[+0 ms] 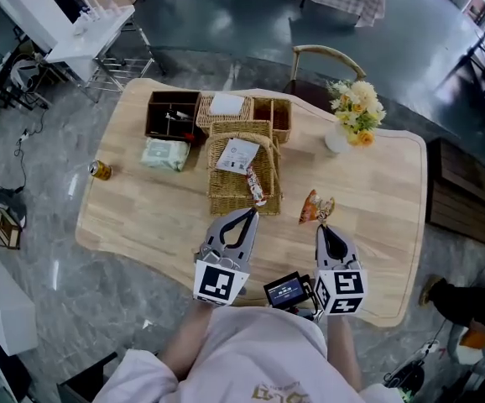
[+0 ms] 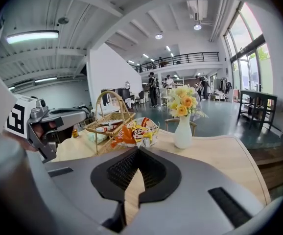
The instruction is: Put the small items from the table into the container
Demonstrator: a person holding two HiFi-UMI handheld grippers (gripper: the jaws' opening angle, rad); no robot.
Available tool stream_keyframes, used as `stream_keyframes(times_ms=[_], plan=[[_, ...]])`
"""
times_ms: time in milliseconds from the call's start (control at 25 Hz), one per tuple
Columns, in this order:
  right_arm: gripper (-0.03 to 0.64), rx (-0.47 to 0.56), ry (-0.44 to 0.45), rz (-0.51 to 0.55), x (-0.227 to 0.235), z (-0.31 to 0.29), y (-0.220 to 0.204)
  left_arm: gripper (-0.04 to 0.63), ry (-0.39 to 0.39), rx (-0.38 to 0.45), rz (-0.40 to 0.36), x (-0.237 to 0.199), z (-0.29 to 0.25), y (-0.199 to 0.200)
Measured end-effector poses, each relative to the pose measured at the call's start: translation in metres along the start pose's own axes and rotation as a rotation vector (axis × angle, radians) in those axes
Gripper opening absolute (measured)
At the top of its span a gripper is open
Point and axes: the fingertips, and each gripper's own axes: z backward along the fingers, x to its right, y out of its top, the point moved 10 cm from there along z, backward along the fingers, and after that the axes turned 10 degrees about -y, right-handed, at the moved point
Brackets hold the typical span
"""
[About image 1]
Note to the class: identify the large wicker basket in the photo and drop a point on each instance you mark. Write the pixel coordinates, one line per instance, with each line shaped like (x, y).
(225, 187)

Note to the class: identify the white side table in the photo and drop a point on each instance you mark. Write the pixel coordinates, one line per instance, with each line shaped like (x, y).
(87, 36)

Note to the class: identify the person's white shirt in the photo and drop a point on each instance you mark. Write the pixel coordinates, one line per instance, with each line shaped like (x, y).
(251, 355)

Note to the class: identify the person's left forearm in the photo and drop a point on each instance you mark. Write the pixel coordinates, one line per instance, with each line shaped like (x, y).
(186, 342)

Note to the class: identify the small black screen device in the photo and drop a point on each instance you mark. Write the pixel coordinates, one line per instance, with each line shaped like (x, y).
(286, 290)

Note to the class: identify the white jacket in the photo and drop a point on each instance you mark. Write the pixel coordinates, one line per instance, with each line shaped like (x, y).
(24, 74)

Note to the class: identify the white square sachet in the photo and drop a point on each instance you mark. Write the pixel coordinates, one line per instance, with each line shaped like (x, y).
(236, 155)

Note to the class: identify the dark brown organizer box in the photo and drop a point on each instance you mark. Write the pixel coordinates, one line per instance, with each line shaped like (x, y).
(156, 118)

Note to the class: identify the white vase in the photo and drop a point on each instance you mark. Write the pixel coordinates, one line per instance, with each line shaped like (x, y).
(335, 141)

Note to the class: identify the yellow flower bouquet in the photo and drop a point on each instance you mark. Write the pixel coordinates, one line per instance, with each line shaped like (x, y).
(360, 107)

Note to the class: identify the orange candy wrapper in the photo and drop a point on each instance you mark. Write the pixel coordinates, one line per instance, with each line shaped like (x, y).
(311, 208)

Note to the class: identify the white power strip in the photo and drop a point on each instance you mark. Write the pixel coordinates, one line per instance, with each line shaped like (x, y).
(430, 346)

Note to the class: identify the green wet wipes pack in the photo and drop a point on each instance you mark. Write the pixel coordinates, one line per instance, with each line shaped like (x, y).
(165, 154)

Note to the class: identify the black floor device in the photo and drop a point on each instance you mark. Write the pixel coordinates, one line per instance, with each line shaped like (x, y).
(404, 376)

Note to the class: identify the dark wooden bench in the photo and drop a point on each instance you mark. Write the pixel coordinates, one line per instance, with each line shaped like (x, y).
(460, 195)

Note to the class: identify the gold drink can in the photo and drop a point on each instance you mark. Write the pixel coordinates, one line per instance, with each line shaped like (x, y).
(102, 170)

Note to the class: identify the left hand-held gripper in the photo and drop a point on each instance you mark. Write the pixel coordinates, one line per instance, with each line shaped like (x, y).
(215, 284)

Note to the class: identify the orange cushion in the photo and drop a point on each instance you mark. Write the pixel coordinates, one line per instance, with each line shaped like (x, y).
(477, 339)

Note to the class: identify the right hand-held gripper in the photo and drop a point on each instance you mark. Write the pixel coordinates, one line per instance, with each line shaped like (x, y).
(347, 286)

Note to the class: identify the white tissue sheet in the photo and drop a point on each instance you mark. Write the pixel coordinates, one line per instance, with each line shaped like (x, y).
(227, 104)

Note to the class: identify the black side stand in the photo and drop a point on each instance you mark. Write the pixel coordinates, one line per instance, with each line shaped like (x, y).
(83, 380)

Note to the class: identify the wicker tissue box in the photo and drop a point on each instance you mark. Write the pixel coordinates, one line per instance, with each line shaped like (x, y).
(204, 118)

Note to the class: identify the grey round pouf bed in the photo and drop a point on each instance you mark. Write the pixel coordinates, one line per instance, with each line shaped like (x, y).
(462, 353)

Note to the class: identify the person's right forearm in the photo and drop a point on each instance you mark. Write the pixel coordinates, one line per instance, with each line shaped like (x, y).
(343, 351)

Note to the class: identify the red striped snack bar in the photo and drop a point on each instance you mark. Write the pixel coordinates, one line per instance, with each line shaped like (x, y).
(256, 185)

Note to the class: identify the wooden armchair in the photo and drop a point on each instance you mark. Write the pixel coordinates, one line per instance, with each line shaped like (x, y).
(309, 92)

